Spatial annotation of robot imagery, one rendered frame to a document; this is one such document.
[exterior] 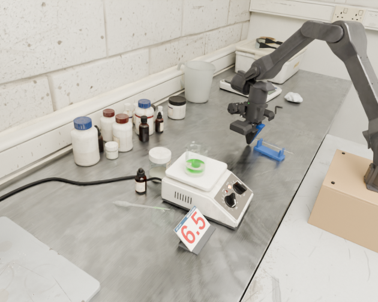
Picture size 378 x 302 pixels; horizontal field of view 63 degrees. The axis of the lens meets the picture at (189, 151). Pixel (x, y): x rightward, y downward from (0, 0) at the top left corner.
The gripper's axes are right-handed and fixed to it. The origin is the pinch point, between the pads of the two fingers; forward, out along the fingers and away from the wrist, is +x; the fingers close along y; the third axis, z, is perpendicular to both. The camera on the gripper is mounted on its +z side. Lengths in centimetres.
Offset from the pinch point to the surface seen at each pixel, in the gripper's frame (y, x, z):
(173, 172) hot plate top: 39.2, -4.8, -1.9
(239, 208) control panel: 32.7, 0.7, -17.4
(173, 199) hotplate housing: 40.6, 1.9, -3.6
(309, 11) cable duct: -99, -30, 29
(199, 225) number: 42.0, 2.4, -13.3
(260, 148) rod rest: 0.5, 3.0, -4.8
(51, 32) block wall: 43, -29, 40
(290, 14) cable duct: -97, -27, 39
